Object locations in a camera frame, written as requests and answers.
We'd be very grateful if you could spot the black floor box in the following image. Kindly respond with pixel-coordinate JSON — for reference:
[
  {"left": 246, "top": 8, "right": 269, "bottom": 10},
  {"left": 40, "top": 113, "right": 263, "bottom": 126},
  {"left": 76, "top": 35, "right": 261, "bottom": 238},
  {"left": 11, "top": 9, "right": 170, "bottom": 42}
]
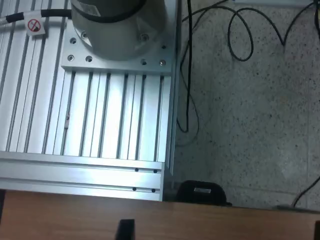
[{"left": 176, "top": 179, "right": 232, "bottom": 207}]

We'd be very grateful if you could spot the aluminium extrusion robot stand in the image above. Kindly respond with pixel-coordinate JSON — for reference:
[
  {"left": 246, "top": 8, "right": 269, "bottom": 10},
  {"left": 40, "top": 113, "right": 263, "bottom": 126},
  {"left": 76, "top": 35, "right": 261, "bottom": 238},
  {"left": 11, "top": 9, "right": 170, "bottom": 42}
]
[{"left": 0, "top": 0, "right": 182, "bottom": 202}]

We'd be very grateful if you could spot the aluminium robot mounting plate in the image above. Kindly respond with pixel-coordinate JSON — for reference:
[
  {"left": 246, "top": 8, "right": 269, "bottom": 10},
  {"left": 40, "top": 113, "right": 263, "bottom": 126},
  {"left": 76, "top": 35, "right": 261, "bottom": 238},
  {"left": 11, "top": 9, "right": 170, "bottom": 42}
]
[{"left": 61, "top": 18, "right": 176, "bottom": 76}]

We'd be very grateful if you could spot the white warning label tag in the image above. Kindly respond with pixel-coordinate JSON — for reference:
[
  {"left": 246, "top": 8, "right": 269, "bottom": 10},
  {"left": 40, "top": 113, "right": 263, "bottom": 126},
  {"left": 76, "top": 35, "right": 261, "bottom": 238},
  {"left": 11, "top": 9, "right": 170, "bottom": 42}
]
[{"left": 26, "top": 17, "right": 46, "bottom": 37}]

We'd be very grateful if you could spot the thin black floor cable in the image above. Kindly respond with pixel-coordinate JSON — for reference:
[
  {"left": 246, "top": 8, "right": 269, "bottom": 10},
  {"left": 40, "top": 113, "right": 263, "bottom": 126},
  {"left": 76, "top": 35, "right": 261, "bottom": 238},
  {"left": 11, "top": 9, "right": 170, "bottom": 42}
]
[{"left": 292, "top": 176, "right": 320, "bottom": 208}]

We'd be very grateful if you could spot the thick black hanging cable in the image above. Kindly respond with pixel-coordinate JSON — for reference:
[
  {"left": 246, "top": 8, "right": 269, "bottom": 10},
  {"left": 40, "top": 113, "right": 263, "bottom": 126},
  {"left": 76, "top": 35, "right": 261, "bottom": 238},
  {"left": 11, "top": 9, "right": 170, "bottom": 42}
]
[{"left": 176, "top": 0, "right": 193, "bottom": 133}]

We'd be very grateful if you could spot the thin black looping cable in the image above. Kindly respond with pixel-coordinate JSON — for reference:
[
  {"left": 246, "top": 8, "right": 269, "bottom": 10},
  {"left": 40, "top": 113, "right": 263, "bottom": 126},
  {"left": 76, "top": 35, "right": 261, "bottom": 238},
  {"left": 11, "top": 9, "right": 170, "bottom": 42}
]
[{"left": 182, "top": 0, "right": 320, "bottom": 62}]

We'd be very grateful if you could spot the black sleeved cable with connector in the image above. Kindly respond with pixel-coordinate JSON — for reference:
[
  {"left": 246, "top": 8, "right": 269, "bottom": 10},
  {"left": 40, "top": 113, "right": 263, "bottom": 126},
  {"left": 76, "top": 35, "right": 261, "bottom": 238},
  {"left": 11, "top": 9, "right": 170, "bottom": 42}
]
[{"left": 0, "top": 8, "right": 73, "bottom": 26}]

